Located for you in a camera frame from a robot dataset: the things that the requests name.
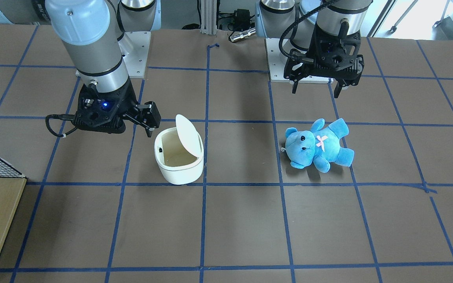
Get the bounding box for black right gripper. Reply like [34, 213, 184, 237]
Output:
[72, 81, 161, 138]

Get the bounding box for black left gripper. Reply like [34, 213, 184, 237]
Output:
[284, 28, 365, 99]

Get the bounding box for white trash can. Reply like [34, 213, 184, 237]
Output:
[154, 114, 204, 185]

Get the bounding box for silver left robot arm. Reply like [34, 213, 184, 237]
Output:
[255, 0, 372, 98]

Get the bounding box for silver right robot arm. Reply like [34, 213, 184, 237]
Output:
[0, 0, 161, 138]

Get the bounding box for blue teddy bear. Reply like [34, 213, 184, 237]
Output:
[284, 118, 355, 173]

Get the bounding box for silver cylindrical connector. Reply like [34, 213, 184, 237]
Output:
[228, 28, 256, 43]

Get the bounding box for black power adapter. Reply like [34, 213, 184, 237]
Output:
[232, 9, 250, 25]

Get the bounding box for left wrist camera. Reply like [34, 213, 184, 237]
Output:
[311, 27, 364, 79]

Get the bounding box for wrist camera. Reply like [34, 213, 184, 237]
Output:
[311, 27, 364, 79]
[72, 93, 126, 134]

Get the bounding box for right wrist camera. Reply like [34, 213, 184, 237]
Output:
[72, 93, 126, 134]

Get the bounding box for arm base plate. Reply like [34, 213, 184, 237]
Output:
[265, 38, 334, 84]
[75, 31, 151, 79]

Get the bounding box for aluminium frame post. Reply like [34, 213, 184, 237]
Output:
[199, 0, 218, 36]

